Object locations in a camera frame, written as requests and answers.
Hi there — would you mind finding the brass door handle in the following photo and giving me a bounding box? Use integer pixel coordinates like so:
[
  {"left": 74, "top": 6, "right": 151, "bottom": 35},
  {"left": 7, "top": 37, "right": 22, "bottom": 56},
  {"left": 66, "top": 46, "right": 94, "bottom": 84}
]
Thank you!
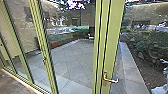
[
  {"left": 41, "top": 55, "right": 47, "bottom": 66},
  {"left": 102, "top": 70, "right": 120, "bottom": 85}
]

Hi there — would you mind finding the small outdoor chair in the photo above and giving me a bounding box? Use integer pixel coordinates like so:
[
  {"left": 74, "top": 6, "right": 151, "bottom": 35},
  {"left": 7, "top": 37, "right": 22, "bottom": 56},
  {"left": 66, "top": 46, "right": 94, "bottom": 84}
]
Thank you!
[{"left": 87, "top": 32, "right": 95, "bottom": 43}]

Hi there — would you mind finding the green framed glass door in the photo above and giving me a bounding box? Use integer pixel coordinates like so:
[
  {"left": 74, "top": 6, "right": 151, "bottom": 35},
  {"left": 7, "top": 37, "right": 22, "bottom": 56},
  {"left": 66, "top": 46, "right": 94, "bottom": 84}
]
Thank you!
[{"left": 99, "top": 0, "right": 168, "bottom": 94}]

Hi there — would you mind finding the green framed glass wall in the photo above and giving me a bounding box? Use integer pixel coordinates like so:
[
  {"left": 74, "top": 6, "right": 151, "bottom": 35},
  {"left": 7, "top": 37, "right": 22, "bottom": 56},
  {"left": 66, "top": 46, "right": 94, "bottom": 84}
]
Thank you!
[{"left": 0, "top": 0, "right": 104, "bottom": 94}]

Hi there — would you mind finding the green shrub bed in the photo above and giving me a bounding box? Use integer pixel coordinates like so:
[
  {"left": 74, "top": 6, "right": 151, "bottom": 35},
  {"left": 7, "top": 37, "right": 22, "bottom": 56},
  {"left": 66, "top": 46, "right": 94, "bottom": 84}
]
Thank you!
[{"left": 120, "top": 29, "right": 168, "bottom": 68}]

